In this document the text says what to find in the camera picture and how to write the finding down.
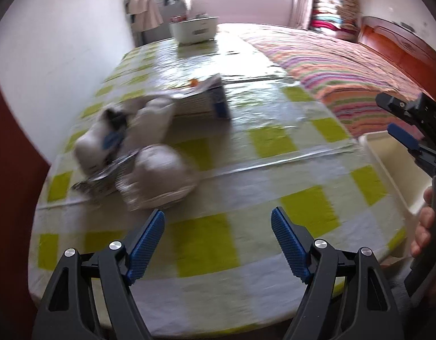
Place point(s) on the person's right hand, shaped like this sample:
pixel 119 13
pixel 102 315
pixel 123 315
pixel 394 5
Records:
pixel 425 230

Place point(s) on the white plastic bag blue print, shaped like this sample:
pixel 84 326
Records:
pixel 147 117

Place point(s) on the red wooden door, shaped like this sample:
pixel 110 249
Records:
pixel 12 219

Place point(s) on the pink straight curtain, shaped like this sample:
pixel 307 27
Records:
pixel 303 3

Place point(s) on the white storage basket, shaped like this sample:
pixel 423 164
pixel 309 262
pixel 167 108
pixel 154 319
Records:
pixel 193 30

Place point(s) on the wooden headboard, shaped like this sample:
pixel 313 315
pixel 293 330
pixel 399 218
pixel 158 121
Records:
pixel 398 42

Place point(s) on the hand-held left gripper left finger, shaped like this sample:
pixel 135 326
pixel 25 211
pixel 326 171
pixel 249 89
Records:
pixel 147 248

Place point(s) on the yellow checkered plastic tablecloth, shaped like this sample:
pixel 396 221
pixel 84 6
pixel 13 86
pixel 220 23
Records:
pixel 239 170

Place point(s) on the stack of folded blankets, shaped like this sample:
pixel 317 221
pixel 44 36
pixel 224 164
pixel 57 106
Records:
pixel 333 10

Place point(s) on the white blue cardboard box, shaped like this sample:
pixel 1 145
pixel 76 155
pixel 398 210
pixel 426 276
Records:
pixel 204 102

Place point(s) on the white plastic bin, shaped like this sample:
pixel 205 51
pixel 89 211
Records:
pixel 388 170

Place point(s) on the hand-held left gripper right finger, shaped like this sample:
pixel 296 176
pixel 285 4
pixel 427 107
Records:
pixel 287 244

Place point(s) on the foil snack wrapper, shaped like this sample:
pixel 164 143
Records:
pixel 97 184

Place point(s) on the hanging clothes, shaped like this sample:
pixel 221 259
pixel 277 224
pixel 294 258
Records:
pixel 145 10

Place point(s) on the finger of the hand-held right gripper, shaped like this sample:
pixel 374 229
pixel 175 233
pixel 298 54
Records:
pixel 409 109
pixel 403 136

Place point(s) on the striped bed sheet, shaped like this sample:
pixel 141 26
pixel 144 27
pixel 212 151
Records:
pixel 327 67

